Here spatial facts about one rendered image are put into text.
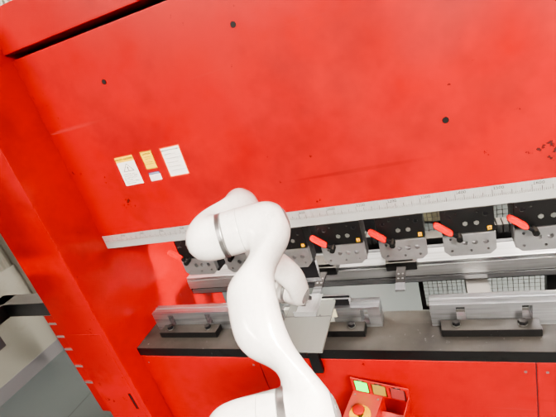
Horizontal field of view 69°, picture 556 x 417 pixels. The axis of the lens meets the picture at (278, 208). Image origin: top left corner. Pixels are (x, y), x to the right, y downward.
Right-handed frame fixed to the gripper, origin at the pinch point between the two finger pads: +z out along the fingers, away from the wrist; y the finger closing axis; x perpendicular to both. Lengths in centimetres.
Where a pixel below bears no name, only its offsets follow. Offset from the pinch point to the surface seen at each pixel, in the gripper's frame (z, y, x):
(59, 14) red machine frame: -86, 53, -76
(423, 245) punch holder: -8.9, -44.8, -14.5
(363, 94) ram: -48, -35, -48
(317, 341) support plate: -3.9, -7.3, 14.7
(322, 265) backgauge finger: 20.3, -1.4, -19.4
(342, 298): 10.6, -12.7, -2.7
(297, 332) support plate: -1.1, 1.1, 11.2
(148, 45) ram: -71, 27, -67
